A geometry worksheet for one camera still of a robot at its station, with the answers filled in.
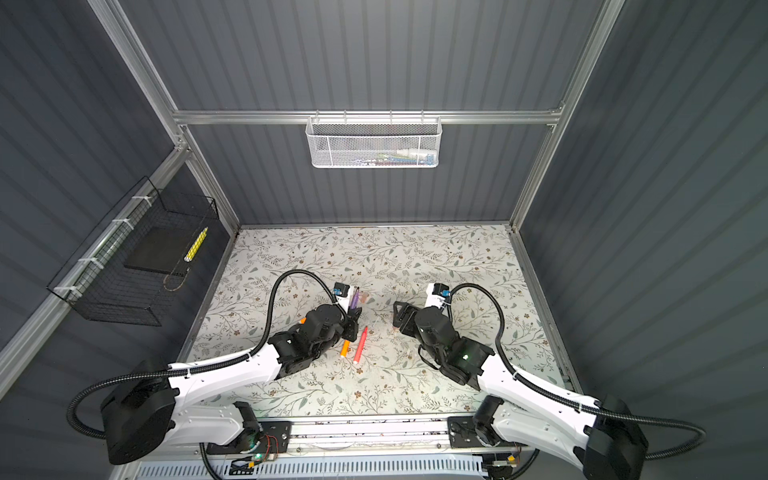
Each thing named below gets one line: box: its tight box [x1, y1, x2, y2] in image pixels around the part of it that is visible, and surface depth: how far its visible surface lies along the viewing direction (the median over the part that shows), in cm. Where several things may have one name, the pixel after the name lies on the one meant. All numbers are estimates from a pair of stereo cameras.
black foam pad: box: [123, 225, 204, 276], surface depth 77 cm
